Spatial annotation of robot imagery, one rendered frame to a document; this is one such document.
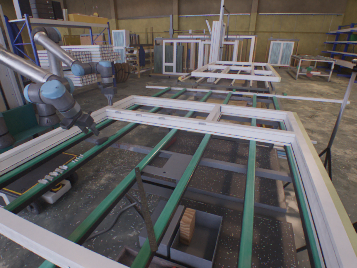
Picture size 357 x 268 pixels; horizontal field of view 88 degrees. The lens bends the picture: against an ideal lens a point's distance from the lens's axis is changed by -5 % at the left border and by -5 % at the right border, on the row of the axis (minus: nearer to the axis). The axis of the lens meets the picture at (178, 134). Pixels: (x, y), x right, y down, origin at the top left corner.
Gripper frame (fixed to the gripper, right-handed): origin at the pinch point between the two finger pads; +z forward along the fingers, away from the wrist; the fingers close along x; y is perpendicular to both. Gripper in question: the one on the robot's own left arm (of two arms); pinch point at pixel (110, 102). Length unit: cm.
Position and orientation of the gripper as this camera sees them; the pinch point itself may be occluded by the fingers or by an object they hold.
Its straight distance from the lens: 176.5
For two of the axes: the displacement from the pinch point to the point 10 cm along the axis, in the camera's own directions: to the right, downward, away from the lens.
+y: 3.5, -4.0, 8.5
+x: -9.4, -1.5, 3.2
